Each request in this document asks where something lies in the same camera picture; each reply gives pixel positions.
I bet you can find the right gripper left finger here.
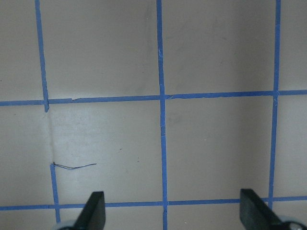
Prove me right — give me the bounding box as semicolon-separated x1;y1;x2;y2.
73;191;106;230

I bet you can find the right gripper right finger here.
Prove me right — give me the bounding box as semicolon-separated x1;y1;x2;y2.
239;189;283;230

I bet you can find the loose blue tape thread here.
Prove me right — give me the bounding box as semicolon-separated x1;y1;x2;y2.
53;162;97;170

